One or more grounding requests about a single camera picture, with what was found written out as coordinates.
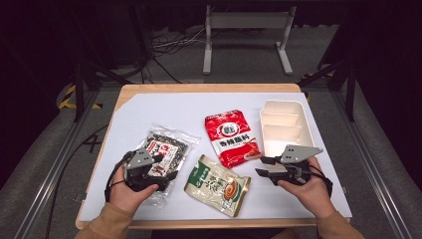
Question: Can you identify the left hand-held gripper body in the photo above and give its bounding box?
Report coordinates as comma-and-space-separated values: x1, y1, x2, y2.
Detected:
122, 146, 169, 193

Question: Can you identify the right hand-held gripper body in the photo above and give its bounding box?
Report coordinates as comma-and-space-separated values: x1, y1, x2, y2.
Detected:
270, 144, 323, 186

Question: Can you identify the clear packet of dark spices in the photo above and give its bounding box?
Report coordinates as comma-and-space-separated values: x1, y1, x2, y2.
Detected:
136, 123, 201, 208

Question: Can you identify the white divided plastic box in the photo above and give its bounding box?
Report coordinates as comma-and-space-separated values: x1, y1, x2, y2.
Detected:
259, 99, 317, 159

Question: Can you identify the red seasoning packet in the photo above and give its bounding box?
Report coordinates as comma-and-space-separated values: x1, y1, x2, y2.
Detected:
204, 109, 263, 169

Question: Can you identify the person's left hand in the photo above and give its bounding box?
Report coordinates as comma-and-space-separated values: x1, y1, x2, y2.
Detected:
108, 179, 160, 214

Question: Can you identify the person's right hand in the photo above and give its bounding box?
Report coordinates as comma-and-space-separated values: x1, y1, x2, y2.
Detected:
277, 156, 337, 219

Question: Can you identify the beige and green seasoning packet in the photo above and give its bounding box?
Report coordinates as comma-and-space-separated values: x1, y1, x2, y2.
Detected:
183, 153, 252, 218

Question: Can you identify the white table sheet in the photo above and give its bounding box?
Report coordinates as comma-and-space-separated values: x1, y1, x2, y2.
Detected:
79, 92, 353, 222

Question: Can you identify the wooden table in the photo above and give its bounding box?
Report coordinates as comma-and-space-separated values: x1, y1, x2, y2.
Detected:
75, 83, 352, 231

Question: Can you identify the black metal stand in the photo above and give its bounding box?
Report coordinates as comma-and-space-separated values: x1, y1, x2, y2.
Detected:
73, 59, 133, 123
298, 59, 358, 122

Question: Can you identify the yellow and black floor tape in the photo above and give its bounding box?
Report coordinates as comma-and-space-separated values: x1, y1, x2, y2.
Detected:
58, 84, 104, 111

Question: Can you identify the white metal stand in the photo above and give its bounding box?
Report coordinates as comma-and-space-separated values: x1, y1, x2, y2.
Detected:
202, 4, 298, 76

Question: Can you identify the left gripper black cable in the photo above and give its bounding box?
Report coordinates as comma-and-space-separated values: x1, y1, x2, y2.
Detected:
104, 150, 137, 203

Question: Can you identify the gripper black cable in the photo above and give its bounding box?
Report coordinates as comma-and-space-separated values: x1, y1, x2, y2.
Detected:
104, 150, 137, 203
308, 163, 334, 199

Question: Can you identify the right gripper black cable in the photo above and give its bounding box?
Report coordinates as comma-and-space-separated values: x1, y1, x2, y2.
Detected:
308, 163, 334, 199

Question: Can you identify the black floor cable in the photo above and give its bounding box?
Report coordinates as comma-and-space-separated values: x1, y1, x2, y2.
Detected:
44, 123, 109, 239

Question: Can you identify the aluminium floor rail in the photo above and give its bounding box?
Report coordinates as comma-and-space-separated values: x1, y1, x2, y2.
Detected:
13, 89, 101, 239
331, 89, 414, 239

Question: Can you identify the bundle of floor cables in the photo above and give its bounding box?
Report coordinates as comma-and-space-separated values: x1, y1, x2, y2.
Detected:
140, 26, 208, 85

